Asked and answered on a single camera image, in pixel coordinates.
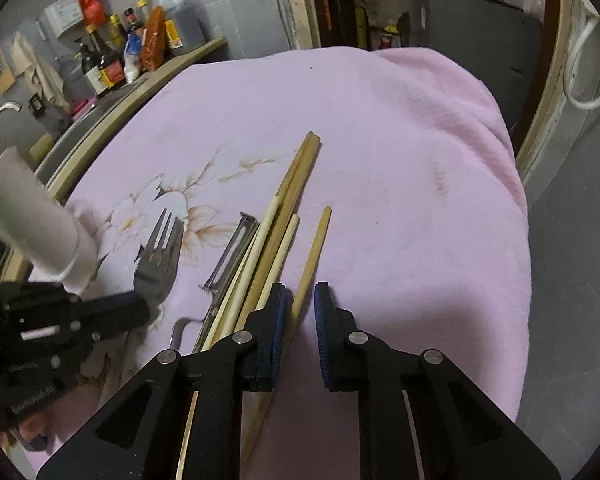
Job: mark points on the cream chopstick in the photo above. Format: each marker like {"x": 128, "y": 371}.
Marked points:
{"x": 240, "y": 271}
{"x": 260, "y": 240}
{"x": 285, "y": 246}

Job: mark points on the person's left hand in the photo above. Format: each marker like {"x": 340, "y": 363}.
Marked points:
{"x": 30, "y": 425}

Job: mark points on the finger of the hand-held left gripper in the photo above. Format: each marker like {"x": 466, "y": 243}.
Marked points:
{"x": 115, "y": 310}

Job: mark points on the red plastic bag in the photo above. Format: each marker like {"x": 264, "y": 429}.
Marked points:
{"x": 91, "y": 7}

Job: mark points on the white blue packet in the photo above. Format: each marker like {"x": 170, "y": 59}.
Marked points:
{"x": 134, "y": 56}

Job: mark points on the hanging cloth rag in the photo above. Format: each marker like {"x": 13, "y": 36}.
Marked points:
{"x": 35, "y": 67}

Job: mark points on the pale bamboo chopstick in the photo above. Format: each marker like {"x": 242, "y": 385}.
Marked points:
{"x": 312, "y": 255}

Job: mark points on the kitchen counter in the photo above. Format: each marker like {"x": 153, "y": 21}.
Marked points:
{"x": 130, "y": 97}

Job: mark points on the brown wooden chopstick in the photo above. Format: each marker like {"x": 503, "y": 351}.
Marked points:
{"x": 290, "y": 180}
{"x": 300, "y": 186}

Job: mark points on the small dark glass bottle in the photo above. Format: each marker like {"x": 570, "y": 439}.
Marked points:
{"x": 86, "y": 62}

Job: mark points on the white box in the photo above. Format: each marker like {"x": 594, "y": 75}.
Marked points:
{"x": 60, "y": 15}

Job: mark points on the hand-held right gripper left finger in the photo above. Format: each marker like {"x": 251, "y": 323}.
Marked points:
{"x": 278, "y": 335}

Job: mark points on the yellow capped bottle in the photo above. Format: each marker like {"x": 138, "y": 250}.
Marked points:
{"x": 116, "y": 30}

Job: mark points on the metal peeler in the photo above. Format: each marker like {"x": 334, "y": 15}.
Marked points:
{"x": 232, "y": 251}

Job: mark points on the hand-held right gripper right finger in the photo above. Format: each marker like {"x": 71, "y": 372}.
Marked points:
{"x": 322, "y": 340}

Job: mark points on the grey cabinet board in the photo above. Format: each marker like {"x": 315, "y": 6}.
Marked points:
{"x": 480, "y": 35}

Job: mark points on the dark soy sauce bottle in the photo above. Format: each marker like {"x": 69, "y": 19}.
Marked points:
{"x": 106, "y": 67}

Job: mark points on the white plastic tube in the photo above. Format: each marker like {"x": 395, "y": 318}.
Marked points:
{"x": 40, "y": 215}

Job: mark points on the orange brown packet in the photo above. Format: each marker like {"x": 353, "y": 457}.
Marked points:
{"x": 154, "y": 40}

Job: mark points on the metal fork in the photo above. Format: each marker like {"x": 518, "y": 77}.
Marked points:
{"x": 152, "y": 280}

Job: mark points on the pink floral blanket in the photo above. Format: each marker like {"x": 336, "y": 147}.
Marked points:
{"x": 380, "y": 185}

